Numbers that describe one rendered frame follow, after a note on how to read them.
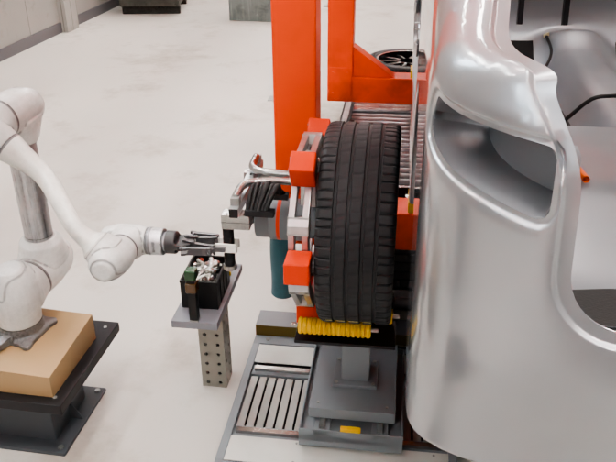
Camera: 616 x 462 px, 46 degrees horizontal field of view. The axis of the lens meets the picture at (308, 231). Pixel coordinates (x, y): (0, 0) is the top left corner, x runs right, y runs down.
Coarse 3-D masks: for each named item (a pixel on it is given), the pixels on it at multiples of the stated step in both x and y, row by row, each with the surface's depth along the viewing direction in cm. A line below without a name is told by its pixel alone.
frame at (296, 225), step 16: (304, 144) 230; (320, 144) 236; (304, 208) 216; (288, 224) 215; (304, 224) 214; (288, 240) 217; (304, 240) 216; (288, 288) 225; (304, 288) 223; (304, 304) 243
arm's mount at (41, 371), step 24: (48, 312) 274; (72, 312) 274; (48, 336) 262; (72, 336) 262; (0, 360) 250; (24, 360) 251; (48, 360) 251; (72, 360) 260; (0, 384) 249; (24, 384) 247; (48, 384) 245
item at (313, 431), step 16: (400, 352) 293; (400, 368) 285; (400, 384) 277; (304, 400) 266; (400, 400) 269; (304, 416) 261; (400, 416) 261; (304, 432) 253; (320, 432) 252; (336, 432) 251; (352, 432) 250; (368, 432) 254; (384, 432) 251; (400, 432) 254; (352, 448) 254; (368, 448) 253; (384, 448) 252; (400, 448) 251
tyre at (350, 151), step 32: (352, 128) 225; (384, 128) 227; (320, 160) 216; (352, 160) 214; (384, 160) 213; (320, 192) 211; (352, 192) 209; (384, 192) 209; (320, 224) 209; (352, 224) 209; (384, 224) 207; (320, 256) 211; (352, 256) 210; (384, 256) 209; (320, 288) 216; (352, 288) 215; (384, 288) 213; (352, 320) 229; (384, 320) 226
